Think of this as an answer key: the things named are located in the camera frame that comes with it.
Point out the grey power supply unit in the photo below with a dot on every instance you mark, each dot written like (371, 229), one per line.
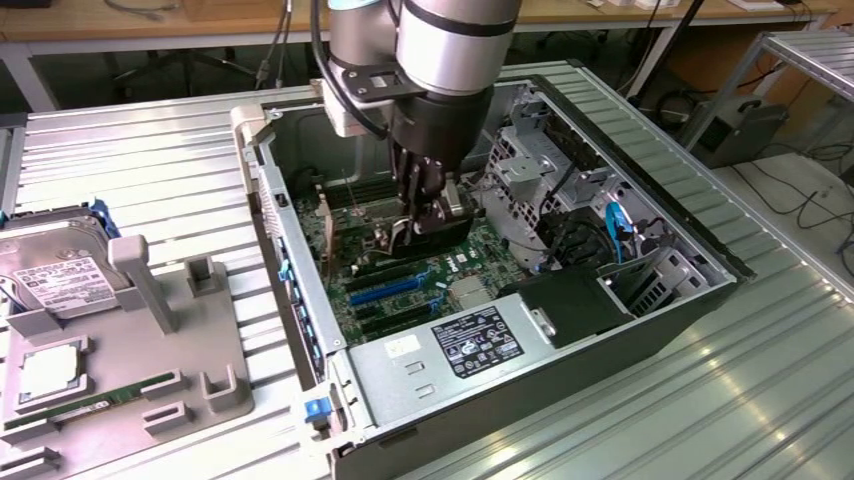
(401, 380)

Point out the silver hard disk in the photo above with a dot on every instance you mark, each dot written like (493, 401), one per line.
(61, 280)

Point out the grey parts rack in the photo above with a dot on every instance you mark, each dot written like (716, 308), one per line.
(114, 350)

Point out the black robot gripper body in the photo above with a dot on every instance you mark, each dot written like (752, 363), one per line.
(441, 125)

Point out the black fan shroud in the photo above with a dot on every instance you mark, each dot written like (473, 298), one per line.
(568, 305)

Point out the blue case latch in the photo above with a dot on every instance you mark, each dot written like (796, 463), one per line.
(315, 411)

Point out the silver CPU chip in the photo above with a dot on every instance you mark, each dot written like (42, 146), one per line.
(50, 372)

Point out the blue expansion slot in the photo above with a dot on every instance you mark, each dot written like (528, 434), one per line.
(390, 290)

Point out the open black PC case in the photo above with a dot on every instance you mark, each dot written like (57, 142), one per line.
(668, 320)

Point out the green motherboard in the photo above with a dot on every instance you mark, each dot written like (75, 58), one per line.
(481, 250)

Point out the metal disk bay cage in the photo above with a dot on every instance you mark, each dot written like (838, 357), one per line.
(528, 200)

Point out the thin metal locking lever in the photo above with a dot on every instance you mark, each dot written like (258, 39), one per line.
(354, 192)

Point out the blue disk caddy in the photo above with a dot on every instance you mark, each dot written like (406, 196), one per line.
(102, 217)

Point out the wooden desk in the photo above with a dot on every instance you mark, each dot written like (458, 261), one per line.
(134, 25)

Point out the metal slat table frame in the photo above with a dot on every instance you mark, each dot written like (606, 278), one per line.
(808, 55)

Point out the black graphics card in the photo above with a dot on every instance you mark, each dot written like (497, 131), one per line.
(441, 242)

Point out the silver chipset heatsink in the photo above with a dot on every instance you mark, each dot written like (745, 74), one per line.
(470, 294)

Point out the green RAM stick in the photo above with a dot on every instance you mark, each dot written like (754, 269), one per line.
(87, 404)

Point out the black expansion slot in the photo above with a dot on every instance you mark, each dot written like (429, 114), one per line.
(397, 312)

